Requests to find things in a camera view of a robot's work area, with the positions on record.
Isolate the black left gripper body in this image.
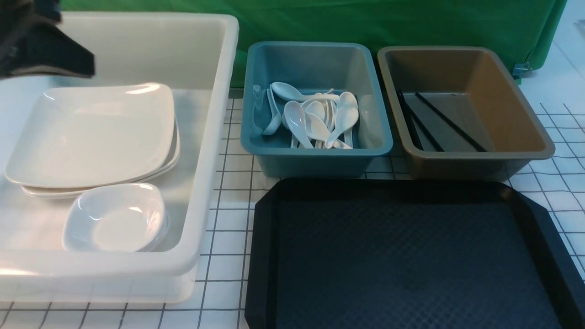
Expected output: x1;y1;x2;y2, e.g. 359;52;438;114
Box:
0;0;96;80

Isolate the large white square plate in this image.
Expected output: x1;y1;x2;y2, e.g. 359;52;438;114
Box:
4;83;176;189

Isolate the small white dish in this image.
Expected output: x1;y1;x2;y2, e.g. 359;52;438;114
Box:
61;183;169;252
137;214;170;252

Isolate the white ceramic spoon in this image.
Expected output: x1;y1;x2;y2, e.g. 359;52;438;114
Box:
324;106;359;149

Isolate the black chopstick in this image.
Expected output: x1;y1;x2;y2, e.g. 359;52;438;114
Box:
397;90;424;150
415;92;487;152
410;107;444;152

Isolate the lower white plate in tub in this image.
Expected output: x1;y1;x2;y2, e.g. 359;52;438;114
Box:
21;158;179;199

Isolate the large white plastic tub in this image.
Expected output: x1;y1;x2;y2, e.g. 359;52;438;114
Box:
1;12;239;308

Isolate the small white dish in tub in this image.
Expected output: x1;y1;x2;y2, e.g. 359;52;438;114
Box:
137;214;170;252

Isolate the white spoon left side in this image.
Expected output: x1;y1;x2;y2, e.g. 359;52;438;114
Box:
263;87;282;136

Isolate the white spoon top of pile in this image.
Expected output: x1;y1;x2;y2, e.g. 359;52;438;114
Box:
270;82;340;102

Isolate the white spoon centre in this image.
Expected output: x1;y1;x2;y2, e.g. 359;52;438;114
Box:
284;101;314;149

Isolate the white spoon front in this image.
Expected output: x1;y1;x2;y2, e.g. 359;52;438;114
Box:
305;113;353;149

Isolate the teal plastic bin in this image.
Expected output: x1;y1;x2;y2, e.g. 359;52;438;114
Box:
240;41;394;178

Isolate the black serving tray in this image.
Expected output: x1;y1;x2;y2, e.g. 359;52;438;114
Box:
244;178;584;329

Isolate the brown plastic bin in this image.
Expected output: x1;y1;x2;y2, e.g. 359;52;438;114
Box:
378;46;555;181

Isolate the metal binder clip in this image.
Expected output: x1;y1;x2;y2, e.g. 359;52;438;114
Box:
512;62;533;80

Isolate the green cloth backdrop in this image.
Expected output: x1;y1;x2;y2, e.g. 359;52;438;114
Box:
61;0;566;88

